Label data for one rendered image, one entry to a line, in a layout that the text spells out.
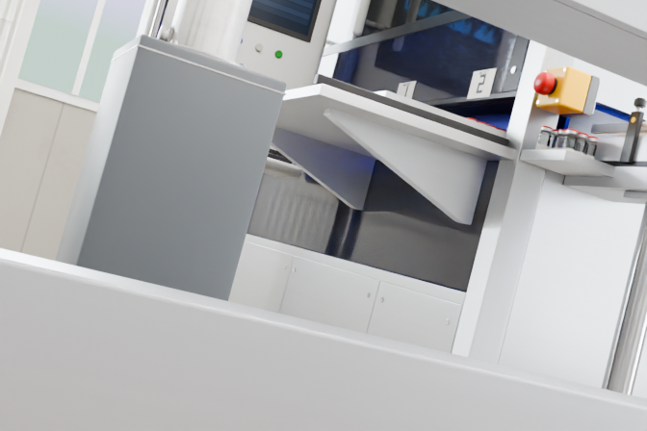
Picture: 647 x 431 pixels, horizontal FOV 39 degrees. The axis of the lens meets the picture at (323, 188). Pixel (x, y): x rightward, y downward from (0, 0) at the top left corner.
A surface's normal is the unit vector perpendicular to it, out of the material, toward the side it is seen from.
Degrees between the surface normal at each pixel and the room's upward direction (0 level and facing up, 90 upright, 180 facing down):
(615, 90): 90
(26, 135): 90
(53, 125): 90
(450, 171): 90
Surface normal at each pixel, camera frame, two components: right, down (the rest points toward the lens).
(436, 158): 0.38, 0.04
